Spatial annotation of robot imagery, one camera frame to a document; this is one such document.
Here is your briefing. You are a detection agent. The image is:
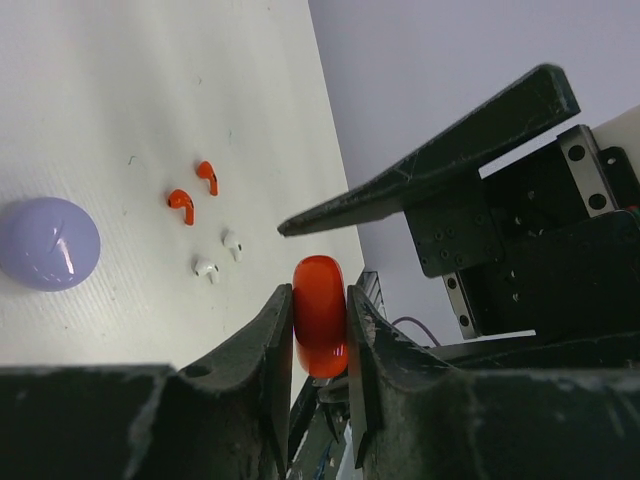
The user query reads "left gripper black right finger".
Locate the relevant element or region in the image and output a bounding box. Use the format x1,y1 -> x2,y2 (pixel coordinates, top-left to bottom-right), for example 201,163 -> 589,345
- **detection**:
347,286 -> 639,479

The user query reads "purple round charging case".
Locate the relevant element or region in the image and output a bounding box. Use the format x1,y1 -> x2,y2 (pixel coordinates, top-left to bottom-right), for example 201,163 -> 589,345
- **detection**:
1,197 -> 101,292

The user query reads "white earbud right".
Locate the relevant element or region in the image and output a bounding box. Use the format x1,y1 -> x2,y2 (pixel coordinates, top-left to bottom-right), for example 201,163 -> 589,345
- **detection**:
222,229 -> 243,263

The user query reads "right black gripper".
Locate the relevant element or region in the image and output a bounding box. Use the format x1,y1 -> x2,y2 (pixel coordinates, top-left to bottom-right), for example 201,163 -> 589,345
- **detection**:
277,63 -> 639,357

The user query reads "white earbud left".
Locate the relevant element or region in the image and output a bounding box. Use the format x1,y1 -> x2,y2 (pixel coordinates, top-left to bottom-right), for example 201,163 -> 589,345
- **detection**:
192,256 -> 220,285

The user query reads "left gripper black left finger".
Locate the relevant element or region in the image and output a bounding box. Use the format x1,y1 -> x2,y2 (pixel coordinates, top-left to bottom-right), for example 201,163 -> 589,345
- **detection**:
1,284 -> 293,479

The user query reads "white earbud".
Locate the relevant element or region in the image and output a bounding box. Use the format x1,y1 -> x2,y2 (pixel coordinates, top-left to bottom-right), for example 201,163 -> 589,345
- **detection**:
192,256 -> 220,285
222,229 -> 243,263

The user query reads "grey slotted cable duct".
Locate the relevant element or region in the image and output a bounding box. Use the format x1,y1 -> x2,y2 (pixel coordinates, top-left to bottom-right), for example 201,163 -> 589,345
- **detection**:
357,271 -> 386,318

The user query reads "red round charging case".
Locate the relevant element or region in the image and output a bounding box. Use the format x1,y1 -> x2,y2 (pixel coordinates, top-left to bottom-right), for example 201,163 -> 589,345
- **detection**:
293,255 -> 348,379

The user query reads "red earbud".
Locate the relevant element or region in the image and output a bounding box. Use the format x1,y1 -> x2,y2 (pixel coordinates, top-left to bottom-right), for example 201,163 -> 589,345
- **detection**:
196,160 -> 219,196
167,189 -> 195,226

